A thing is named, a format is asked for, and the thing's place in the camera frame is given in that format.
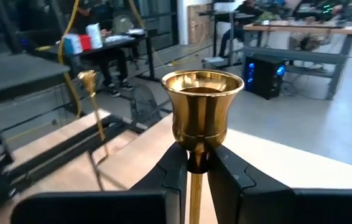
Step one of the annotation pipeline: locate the black standing desk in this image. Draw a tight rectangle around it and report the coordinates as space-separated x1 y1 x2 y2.
197 8 259 68

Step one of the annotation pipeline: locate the medium brass candlestick holder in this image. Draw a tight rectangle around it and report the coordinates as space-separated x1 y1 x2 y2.
160 68 245 224

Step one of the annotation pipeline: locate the red box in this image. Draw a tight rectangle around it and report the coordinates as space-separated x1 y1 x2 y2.
78 34 93 52

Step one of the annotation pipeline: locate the white and blue box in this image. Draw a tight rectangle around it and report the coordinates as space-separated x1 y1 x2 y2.
62 33 84 55

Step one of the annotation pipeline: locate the tallest brass candlestick holder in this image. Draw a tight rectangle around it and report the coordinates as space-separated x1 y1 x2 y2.
76 69 112 158

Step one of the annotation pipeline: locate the person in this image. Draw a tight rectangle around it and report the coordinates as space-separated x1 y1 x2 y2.
70 0 137 98
314 0 352 19
218 0 266 58

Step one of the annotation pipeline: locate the white canister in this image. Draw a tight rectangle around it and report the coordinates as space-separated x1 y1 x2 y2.
85 23 104 50

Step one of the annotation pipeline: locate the grey side table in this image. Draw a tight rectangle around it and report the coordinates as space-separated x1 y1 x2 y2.
0 54 71 108

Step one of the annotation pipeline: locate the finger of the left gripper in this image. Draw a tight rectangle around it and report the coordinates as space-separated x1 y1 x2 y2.
207 144 295 224
131 142 188 224

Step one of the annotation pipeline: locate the green potted plant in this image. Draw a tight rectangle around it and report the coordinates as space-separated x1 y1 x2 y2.
256 11 282 26

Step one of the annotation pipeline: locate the wooden shelf with black legs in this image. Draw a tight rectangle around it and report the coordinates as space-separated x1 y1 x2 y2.
96 113 352 224

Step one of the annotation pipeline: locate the black table frame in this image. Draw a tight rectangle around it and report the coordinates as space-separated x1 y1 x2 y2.
0 113 139 200

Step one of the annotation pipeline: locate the black computer tower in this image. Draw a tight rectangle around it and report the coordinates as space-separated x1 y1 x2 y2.
243 54 287 101

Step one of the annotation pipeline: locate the wooden board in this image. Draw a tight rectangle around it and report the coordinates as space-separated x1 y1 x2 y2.
187 3 214 45

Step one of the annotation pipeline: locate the wooden workbench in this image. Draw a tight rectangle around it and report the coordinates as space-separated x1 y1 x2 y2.
243 20 352 101

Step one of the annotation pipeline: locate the yellow cable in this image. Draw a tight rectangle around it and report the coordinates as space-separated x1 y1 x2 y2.
57 0 83 121

